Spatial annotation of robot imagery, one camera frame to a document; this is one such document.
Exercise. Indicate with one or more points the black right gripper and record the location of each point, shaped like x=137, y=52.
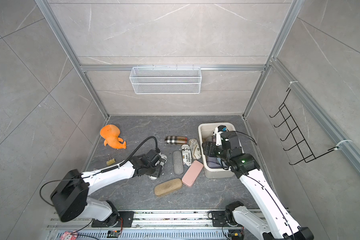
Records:
x=211, y=146

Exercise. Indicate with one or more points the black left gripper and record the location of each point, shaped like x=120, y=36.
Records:
x=158, y=173

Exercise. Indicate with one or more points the purple case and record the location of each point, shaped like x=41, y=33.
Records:
x=214, y=165

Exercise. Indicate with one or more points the beige plastic storage bin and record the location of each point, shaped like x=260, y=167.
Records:
x=206, y=133

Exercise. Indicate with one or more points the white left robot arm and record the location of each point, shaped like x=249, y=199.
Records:
x=71, y=198

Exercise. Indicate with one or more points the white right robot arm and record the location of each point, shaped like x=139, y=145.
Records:
x=278, y=223

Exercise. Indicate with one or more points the map print glasses case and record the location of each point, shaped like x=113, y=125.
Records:
x=195, y=149

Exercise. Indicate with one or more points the plaid glasses case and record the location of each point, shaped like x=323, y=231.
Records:
x=176, y=140

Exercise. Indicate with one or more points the newspaper print case centre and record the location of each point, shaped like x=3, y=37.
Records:
x=186, y=155

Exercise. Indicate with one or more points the grey fabric case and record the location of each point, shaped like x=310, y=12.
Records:
x=178, y=162

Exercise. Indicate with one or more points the tan fabric case front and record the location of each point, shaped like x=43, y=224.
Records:
x=168, y=187

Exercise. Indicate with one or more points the pink flat case right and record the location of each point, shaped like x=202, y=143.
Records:
x=192, y=173

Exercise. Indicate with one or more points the small yellow clip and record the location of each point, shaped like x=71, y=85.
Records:
x=110, y=162

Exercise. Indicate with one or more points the orange plush toy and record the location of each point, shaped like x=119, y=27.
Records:
x=111, y=133

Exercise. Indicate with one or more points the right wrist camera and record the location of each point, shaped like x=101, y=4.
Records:
x=217, y=133

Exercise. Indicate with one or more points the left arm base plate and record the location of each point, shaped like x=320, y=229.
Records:
x=122, y=219

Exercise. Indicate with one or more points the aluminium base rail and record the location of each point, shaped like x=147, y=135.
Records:
x=154, y=225

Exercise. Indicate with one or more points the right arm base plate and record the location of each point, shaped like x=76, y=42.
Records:
x=218, y=218

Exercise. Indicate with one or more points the white wire mesh basket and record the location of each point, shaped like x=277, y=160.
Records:
x=166, y=80

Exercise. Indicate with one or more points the black wire hook rack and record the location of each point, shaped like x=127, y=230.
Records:
x=295, y=134

